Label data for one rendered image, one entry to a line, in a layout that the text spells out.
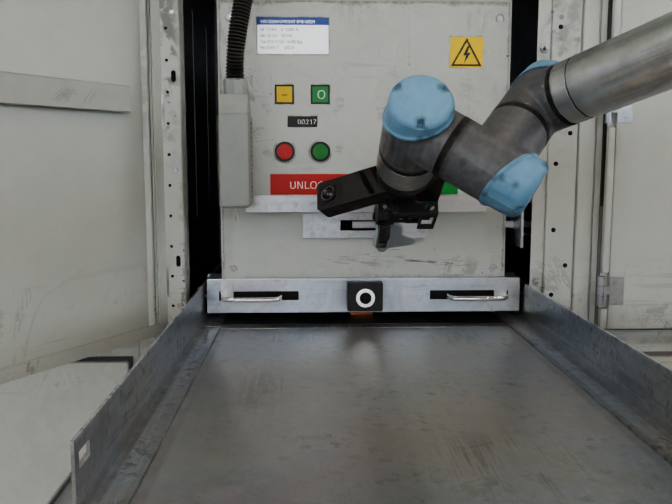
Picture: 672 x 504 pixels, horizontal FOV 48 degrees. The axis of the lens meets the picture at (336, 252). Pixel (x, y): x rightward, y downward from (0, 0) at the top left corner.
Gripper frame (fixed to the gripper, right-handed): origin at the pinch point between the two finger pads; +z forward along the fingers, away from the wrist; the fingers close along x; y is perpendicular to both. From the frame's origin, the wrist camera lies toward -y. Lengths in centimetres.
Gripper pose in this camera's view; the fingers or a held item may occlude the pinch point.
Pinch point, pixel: (375, 231)
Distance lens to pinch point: 114.8
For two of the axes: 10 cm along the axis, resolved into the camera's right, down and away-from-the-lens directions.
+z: -0.3, 3.9, 9.2
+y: 10.0, 0.0, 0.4
